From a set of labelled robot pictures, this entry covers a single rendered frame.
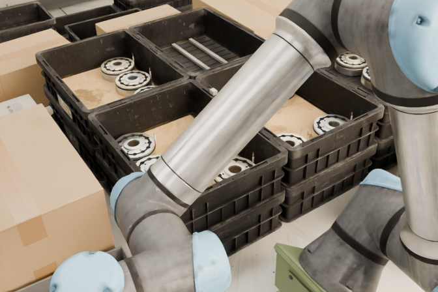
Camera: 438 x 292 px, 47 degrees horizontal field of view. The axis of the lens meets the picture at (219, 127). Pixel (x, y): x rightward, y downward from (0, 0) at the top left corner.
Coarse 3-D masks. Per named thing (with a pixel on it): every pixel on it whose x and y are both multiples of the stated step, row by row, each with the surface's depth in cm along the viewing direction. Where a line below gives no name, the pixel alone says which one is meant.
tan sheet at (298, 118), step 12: (288, 108) 140; (300, 108) 140; (312, 108) 140; (276, 120) 135; (288, 120) 135; (300, 120) 135; (312, 120) 135; (276, 132) 131; (288, 132) 130; (300, 132) 130
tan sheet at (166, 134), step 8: (176, 120) 136; (184, 120) 136; (192, 120) 136; (160, 128) 133; (168, 128) 133; (176, 128) 133; (184, 128) 133; (152, 136) 130; (160, 136) 130; (168, 136) 130; (176, 136) 130; (160, 144) 128; (168, 144) 128; (160, 152) 125
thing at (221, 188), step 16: (192, 80) 133; (144, 96) 127; (208, 96) 128; (96, 112) 122; (96, 128) 117; (112, 144) 111; (272, 144) 110; (128, 160) 106; (272, 160) 105; (240, 176) 102; (256, 176) 104; (208, 192) 98; (224, 192) 101; (192, 208) 97
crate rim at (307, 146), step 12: (216, 72) 137; (324, 72) 135; (204, 84) 132; (336, 84) 131; (360, 96) 125; (384, 108) 121; (360, 120) 117; (372, 120) 120; (324, 132) 113; (336, 132) 113; (348, 132) 116; (288, 144) 110; (300, 144) 110; (312, 144) 110; (324, 144) 113; (288, 156) 109; (300, 156) 110
